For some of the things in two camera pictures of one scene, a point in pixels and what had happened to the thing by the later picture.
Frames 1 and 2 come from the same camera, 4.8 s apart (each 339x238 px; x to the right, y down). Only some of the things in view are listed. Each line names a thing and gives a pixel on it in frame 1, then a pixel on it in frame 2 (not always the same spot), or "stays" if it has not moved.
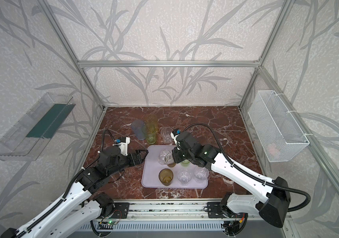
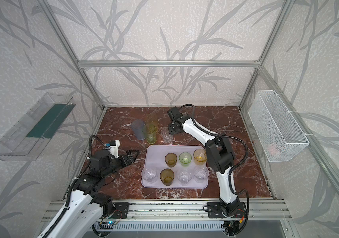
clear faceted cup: [200, 173] stays
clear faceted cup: [184, 176] stays
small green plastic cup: [185, 163] stays
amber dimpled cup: [165, 176] stays
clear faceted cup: [165, 157] → [150, 175]
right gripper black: [174, 152] → [171, 131]
